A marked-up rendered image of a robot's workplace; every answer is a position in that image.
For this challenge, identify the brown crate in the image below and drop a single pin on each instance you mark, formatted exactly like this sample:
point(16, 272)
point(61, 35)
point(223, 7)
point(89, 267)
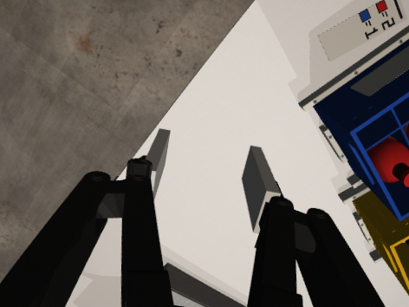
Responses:
point(387, 233)

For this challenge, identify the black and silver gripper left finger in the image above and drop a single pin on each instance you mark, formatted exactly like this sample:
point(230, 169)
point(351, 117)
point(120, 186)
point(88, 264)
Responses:
point(49, 269)

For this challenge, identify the beige paper pick list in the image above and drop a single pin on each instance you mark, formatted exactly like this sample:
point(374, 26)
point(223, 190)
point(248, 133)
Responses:
point(362, 27)

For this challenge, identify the dark blue crate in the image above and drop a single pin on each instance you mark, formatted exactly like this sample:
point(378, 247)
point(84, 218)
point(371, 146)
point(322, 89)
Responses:
point(356, 105)

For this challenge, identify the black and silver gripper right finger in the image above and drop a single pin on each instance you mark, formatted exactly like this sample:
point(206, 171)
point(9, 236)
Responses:
point(332, 274)

